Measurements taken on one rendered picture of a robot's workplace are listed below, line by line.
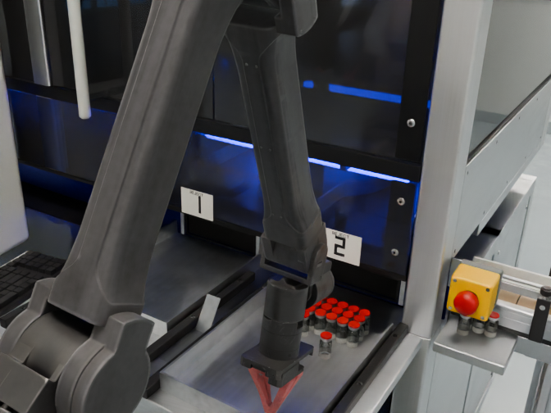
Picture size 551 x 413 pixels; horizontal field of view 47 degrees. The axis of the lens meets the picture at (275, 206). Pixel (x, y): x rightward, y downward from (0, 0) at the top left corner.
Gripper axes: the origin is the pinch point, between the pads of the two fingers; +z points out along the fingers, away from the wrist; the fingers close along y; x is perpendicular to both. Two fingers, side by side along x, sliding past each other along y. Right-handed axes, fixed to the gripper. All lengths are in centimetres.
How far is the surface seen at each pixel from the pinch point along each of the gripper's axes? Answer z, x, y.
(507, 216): -15, -11, 100
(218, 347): 2.5, 18.9, 14.0
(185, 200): -16, 44, 34
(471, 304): -13.2, -18.9, 30.8
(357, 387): 0.5, -7.0, 15.7
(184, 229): -6, 51, 44
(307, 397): 3.2, -0.4, 11.6
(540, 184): 13, 13, 381
